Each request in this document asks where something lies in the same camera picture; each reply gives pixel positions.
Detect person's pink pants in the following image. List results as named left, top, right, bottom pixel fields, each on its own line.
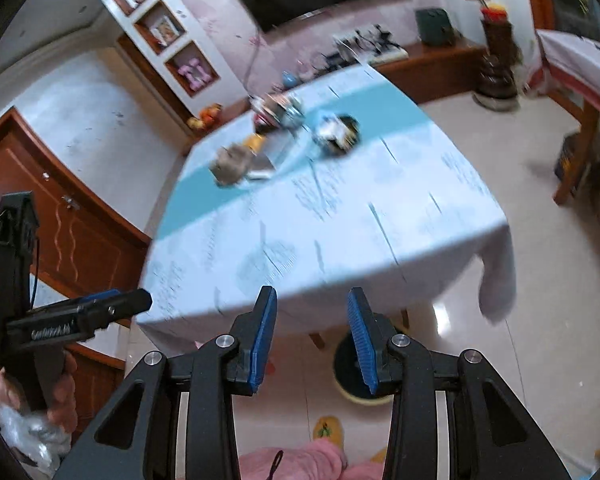
left=240, top=440, right=388, bottom=480

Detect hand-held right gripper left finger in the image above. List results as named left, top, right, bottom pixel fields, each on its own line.
left=55, top=285, right=278, bottom=480

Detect black plastic bowl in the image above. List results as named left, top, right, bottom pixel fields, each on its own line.
left=314, top=114, right=361, bottom=158

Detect pink dumbbells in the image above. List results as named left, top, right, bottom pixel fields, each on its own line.
left=177, top=59, right=213, bottom=88

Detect blue cardboard box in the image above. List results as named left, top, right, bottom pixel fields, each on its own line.
left=555, top=132, right=583, bottom=181

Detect brown cardboard cup carrier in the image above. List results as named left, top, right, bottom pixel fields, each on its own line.
left=210, top=144, right=253, bottom=188

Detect stack of black pots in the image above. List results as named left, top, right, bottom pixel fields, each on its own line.
left=472, top=55, right=521, bottom=111

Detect table with teal tablecloth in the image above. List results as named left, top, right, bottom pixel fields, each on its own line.
left=137, top=62, right=518, bottom=356

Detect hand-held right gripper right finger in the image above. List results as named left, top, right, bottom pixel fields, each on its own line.
left=346, top=286, right=573, bottom=480

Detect clear plastic bag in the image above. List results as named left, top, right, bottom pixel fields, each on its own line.
left=0, top=402, right=73, bottom=471

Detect photo frame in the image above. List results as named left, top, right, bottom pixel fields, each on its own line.
left=150, top=15, right=178, bottom=43

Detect table with pink cloth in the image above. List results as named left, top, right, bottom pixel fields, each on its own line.
left=527, top=27, right=600, bottom=206

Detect person's left hand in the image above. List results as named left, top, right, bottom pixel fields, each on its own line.
left=0, top=350, right=78, bottom=433

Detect dark green air fryer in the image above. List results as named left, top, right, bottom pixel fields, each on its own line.
left=415, top=7, right=456, bottom=46

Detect white wall shelf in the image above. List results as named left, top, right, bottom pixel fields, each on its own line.
left=89, top=0, right=223, bottom=111

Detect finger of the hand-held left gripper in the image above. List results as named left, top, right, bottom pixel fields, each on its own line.
left=105, top=288, right=153, bottom=325
left=77, top=290, right=123, bottom=306

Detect wooden cabinet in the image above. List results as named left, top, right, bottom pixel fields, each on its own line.
left=0, top=107, right=151, bottom=411

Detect wooden television stand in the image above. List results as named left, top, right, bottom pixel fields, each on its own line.
left=117, top=40, right=486, bottom=156

